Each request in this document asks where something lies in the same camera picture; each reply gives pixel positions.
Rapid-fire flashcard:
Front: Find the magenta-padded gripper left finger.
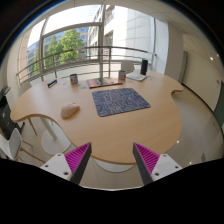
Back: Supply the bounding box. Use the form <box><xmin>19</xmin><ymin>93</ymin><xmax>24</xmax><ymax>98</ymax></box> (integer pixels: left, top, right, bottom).
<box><xmin>39</xmin><ymin>142</ymin><xmax>93</xmax><ymax>185</ymax></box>

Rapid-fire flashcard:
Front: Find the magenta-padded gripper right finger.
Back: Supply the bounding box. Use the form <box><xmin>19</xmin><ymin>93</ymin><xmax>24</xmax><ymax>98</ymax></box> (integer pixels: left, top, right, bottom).
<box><xmin>132</xmin><ymin>142</ymin><xmax>184</xmax><ymax>186</ymax></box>

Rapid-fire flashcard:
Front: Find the beige computer mouse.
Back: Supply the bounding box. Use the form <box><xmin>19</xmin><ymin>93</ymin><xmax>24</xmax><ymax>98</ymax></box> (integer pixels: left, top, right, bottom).
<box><xmin>60</xmin><ymin>102</ymin><xmax>81</xmax><ymax>119</ymax></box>

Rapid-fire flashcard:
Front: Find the dark blue patterned mouse pad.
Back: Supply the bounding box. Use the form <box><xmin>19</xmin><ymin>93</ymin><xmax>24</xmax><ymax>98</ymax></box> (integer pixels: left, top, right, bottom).
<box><xmin>91</xmin><ymin>87</ymin><xmax>152</xmax><ymax>118</ymax></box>

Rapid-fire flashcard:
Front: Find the white chair with wooden legs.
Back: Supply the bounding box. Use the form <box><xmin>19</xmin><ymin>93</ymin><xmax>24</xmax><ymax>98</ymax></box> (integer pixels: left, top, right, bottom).
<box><xmin>0</xmin><ymin>127</ymin><xmax>46</xmax><ymax>164</ymax></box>

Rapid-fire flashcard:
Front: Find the black office printer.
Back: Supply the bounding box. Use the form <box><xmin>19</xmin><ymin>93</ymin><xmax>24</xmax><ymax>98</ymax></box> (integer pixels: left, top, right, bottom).
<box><xmin>0</xmin><ymin>85</ymin><xmax>25</xmax><ymax>140</ymax></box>

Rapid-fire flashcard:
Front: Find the small dark blue box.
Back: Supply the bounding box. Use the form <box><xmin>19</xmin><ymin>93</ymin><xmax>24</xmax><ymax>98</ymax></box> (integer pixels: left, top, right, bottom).
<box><xmin>47</xmin><ymin>78</ymin><xmax>59</xmax><ymax>89</ymax></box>

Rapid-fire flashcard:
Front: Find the white printed mug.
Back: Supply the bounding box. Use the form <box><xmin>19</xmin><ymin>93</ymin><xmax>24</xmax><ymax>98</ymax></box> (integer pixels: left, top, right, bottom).
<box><xmin>118</xmin><ymin>69</ymin><xmax>127</xmax><ymax>81</ymax></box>
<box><xmin>69</xmin><ymin>73</ymin><xmax>79</xmax><ymax>85</ymax></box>

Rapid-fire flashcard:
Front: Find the light illustrated booklet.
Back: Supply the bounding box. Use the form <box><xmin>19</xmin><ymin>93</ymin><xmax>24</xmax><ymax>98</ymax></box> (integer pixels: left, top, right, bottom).
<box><xmin>125</xmin><ymin>72</ymin><xmax>148</xmax><ymax>82</ymax></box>

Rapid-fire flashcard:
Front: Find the red and grey magazine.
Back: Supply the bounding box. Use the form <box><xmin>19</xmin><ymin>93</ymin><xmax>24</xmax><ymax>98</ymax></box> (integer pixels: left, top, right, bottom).
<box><xmin>86</xmin><ymin>77</ymin><xmax>123</xmax><ymax>89</ymax></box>

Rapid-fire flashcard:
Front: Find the tall black speaker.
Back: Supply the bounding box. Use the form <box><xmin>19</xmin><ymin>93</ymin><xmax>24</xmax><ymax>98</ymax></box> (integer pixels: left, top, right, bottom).
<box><xmin>140</xmin><ymin>59</ymin><xmax>149</xmax><ymax>76</ymax></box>

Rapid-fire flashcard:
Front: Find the grey-green door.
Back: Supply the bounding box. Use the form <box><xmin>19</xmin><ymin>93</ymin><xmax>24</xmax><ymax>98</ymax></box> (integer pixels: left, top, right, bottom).
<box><xmin>178</xmin><ymin>50</ymin><xmax>189</xmax><ymax>84</ymax></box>

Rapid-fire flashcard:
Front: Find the metal balcony railing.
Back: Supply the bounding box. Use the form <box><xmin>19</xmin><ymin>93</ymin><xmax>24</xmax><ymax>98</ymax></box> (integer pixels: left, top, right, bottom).
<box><xmin>15</xmin><ymin>45</ymin><xmax>158</xmax><ymax>86</ymax></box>

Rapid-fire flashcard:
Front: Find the white table pedestal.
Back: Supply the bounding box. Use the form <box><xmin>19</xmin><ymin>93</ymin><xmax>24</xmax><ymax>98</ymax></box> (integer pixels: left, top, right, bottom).
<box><xmin>39</xmin><ymin>116</ymin><xmax>78</xmax><ymax>156</ymax></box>

